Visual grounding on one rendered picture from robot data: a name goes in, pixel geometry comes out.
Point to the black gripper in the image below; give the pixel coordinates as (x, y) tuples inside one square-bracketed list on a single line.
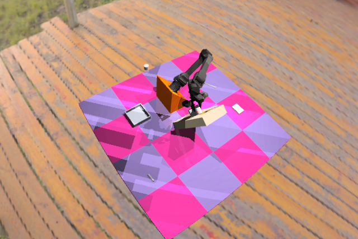
[(190, 103)]

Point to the white square tray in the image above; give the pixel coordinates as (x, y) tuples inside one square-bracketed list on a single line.
[(137, 114)]

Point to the white cylinder with slot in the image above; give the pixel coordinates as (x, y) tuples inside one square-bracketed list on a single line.
[(198, 111)]

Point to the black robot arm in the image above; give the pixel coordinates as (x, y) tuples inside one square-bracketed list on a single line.
[(198, 80)]

